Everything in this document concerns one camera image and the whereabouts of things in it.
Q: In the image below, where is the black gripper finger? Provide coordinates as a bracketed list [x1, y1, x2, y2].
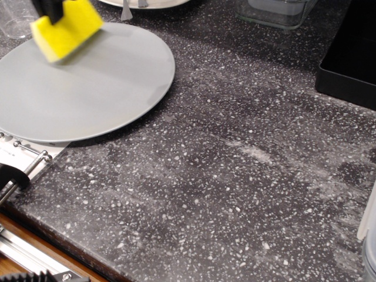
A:
[31, 0, 63, 25]

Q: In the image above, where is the yellow sponge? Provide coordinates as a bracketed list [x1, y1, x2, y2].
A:
[30, 1, 104, 63]

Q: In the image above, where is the white plate at top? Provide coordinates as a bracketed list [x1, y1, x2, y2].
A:
[100, 0, 189, 9]

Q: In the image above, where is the grey round plate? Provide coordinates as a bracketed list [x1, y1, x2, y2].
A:
[1, 23, 175, 142]

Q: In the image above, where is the clear plastic cup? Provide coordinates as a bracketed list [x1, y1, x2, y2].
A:
[1, 0, 38, 39]

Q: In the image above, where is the black metal clamp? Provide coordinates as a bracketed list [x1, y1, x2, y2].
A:
[1, 150, 52, 205]

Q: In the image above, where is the clear glass container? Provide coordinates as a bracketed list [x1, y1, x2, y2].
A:
[234, 0, 318, 30]

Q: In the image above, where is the black plastic tray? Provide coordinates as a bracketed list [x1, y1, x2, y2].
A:
[315, 1, 375, 110]

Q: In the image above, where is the clear lidded container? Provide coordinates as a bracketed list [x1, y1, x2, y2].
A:
[357, 184, 376, 281]

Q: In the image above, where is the aluminium rail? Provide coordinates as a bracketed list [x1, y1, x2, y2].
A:
[1, 227, 91, 281]

